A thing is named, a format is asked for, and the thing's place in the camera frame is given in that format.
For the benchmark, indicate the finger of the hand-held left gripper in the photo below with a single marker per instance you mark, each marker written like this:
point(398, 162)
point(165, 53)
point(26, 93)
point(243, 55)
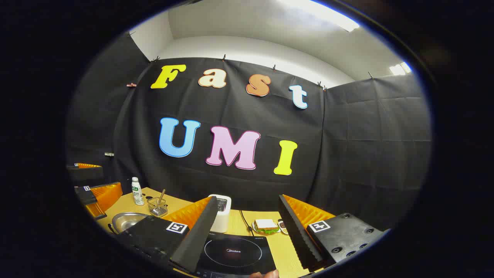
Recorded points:
point(87, 173)
point(85, 195)

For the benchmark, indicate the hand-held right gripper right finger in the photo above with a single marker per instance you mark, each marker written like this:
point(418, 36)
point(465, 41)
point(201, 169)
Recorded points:
point(297, 235)

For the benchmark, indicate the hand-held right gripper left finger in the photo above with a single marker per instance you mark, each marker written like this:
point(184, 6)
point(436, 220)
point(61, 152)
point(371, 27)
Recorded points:
point(198, 235)

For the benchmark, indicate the black induction cooktop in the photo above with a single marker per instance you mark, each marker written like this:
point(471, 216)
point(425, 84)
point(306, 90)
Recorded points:
point(247, 262)

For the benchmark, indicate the white divided dish of beans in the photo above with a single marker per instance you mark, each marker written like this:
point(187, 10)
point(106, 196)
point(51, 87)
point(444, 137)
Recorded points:
point(283, 226)

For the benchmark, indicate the white toaster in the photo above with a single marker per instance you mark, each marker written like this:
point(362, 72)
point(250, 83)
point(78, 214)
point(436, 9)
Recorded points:
point(224, 220)

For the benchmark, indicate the sandwich with lettuce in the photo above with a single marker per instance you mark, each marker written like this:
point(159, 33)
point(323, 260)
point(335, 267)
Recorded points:
point(266, 224)

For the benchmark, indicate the white drink bottle green label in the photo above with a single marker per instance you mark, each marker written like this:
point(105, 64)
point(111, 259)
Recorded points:
point(137, 195)

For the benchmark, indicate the wooden utensil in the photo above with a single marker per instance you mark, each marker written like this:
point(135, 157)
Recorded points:
point(161, 195)

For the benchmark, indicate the small ceiling light panel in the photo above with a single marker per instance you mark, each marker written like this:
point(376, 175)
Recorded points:
point(399, 69)

